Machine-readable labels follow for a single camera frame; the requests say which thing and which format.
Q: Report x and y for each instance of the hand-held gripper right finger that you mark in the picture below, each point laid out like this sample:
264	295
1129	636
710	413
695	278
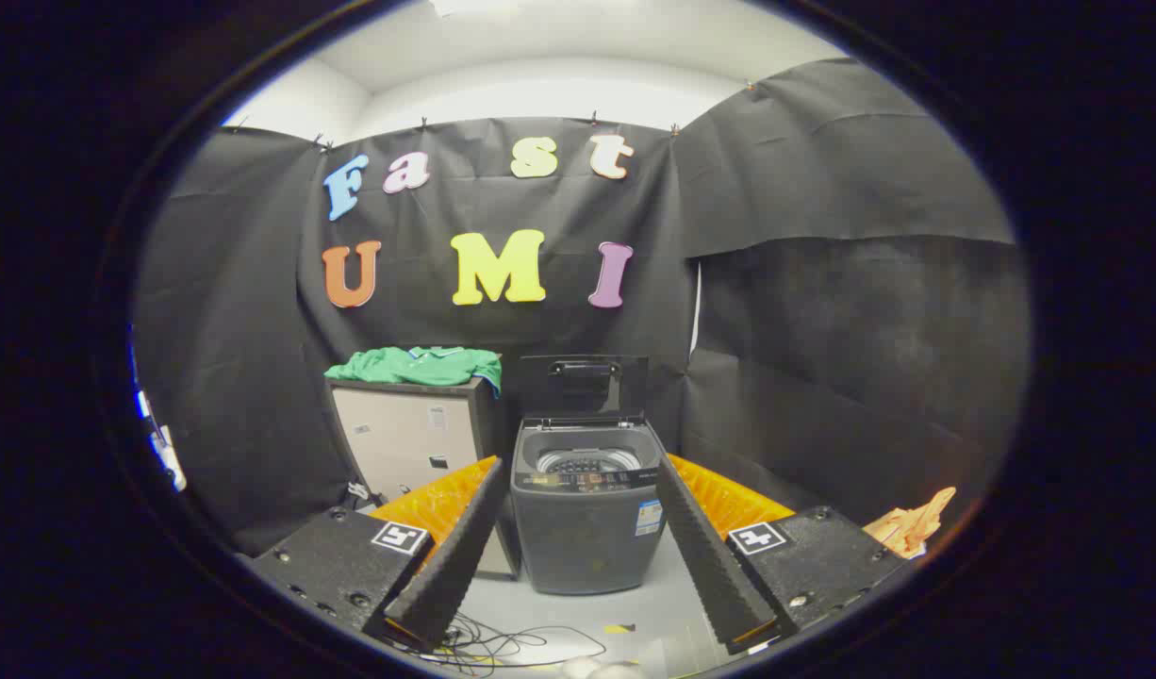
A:
715	566

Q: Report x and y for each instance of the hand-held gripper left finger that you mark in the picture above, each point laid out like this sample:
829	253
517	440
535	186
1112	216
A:
455	566

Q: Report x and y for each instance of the grey washing machine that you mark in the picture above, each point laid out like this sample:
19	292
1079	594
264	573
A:
587	528

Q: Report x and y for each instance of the green polo shirt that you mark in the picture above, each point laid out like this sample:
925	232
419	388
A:
418	368

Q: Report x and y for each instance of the dark washing machine lid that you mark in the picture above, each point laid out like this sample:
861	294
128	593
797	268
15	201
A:
583	387

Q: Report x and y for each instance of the beige cabinet with dark top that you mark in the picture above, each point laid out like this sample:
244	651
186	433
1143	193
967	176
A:
399	434

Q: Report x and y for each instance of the orange crumpled cloth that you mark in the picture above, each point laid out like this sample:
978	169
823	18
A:
908	528

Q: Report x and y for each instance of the white papers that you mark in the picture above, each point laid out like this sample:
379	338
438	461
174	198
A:
168	457

